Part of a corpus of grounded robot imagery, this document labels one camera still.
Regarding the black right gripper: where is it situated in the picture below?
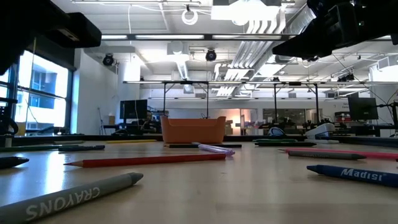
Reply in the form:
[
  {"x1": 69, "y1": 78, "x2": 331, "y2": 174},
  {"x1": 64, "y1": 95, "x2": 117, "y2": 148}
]
[{"x1": 272, "y1": 0, "x2": 361, "y2": 58}]

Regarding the pink pencil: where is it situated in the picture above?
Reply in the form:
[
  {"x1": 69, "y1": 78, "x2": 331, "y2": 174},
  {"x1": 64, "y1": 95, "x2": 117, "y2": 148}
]
[{"x1": 279, "y1": 147, "x2": 398, "y2": 162}]

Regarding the blue crayon with white lettering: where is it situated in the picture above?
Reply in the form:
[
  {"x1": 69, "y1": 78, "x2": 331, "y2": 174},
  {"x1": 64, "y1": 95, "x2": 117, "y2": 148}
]
[{"x1": 306, "y1": 164, "x2": 398, "y2": 188}]

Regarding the clear purple pen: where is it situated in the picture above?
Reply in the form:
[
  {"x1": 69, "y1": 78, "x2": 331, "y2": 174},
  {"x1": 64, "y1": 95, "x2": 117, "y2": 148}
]
[{"x1": 192, "y1": 142, "x2": 236, "y2": 157}]

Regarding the orange plastic bin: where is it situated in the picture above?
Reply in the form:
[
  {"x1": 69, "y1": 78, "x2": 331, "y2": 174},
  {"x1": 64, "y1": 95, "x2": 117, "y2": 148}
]
[{"x1": 160, "y1": 115, "x2": 227, "y2": 144}]

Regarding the red pencil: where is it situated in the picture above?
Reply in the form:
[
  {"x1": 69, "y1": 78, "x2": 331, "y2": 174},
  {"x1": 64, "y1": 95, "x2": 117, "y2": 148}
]
[{"x1": 63, "y1": 153, "x2": 227, "y2": 169}]

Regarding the yellow pencil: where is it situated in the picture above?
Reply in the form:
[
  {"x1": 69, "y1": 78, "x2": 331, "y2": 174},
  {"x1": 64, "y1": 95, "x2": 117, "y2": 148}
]
[{"x1": 105, "y1": 139, "x2": 159, "y2": 144}]

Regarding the dark blue crayon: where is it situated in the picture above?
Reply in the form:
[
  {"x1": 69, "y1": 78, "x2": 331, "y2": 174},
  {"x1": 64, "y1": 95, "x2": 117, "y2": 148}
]
[{"x1": 58, "y1": 144, "x2": 106, "y2": 152}]

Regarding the grey crayon with white lettering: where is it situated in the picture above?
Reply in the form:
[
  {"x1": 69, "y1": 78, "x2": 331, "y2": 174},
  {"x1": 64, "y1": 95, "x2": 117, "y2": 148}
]
[{"x1": 0, "y1": 172, "x2": 144, "y2": 224}]

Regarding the green pencil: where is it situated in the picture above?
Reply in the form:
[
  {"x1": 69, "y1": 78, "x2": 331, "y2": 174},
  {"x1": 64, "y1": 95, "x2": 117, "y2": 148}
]
[{"x1": 0, "y1": 144, "x2": 77, "y2": 154}]

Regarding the black computer monitor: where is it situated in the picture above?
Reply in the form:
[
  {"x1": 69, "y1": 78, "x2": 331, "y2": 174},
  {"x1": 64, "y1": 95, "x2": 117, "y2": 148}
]
[
  {"x1": 119, "y1": 99, "x2": 149, "y2": 120},
  {"x1": 348, "y1": 96, "x2": 379, "y2": 121}
]

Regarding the white stapler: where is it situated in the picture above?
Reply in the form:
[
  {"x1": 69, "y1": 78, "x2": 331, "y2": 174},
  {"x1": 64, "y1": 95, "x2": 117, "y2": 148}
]
[{"x1": 304, "y1": 122, "x2": 340, "y2": 145}]

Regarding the long ceiling light bar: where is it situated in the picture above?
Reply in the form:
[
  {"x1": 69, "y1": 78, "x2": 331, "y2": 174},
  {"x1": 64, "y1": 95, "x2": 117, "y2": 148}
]
[{"x1": 101, "y1": 33, "x2": 398, "y2": 42}]

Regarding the person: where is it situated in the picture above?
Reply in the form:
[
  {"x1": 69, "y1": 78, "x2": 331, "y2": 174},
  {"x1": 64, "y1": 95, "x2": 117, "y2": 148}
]
[{"x1": 141, "y1": 110, "x2": 159, "y2": 133}]

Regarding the large window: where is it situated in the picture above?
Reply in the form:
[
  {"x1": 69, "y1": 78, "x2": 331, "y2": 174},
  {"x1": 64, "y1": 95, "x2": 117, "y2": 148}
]
[{"x1": 0, "y1": 49, "x2": 74, "y2": 136}]

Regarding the black metal gantry frame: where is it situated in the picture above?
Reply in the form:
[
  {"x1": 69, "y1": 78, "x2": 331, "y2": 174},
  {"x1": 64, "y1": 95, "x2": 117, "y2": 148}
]
[
  {"x1": 161, "y1": 80, "x2": 210, "y2": 119},
  {"x1": 272, "y1": 81, "x2": 320, "y2": 124}
]

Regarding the black aluminium table frame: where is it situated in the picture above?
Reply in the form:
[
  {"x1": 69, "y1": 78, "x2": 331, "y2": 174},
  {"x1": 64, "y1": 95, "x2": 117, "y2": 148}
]
[{"x1": 0, "y1": 133, "x2": 398, "y2": 149}]

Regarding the white cable coil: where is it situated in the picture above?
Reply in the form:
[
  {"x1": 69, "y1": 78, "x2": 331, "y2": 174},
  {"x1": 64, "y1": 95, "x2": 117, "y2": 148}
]
[{"x1": 181, "y1": 8, "x2": 199, "y2": 26}]

